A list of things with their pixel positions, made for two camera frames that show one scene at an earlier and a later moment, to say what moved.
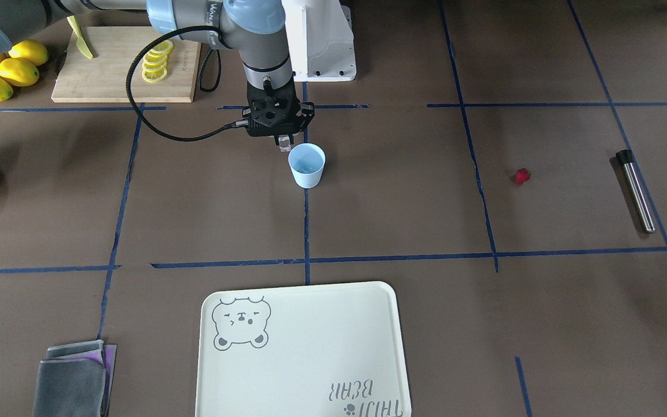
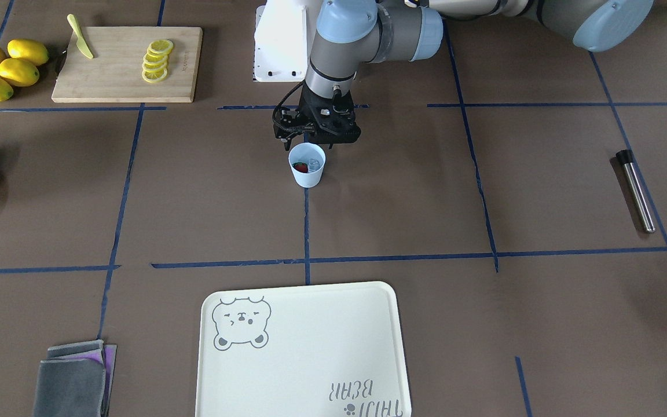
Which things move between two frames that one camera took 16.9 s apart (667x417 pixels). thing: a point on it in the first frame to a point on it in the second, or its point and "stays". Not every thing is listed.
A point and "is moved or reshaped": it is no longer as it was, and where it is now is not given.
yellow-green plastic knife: (80, 41) stays
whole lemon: (30, 50) stays
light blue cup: (307, 161) stays
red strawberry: (523, 175) to (300, 167)
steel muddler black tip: (625, 157) stays
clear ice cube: (284, 143) is moved or reshaped
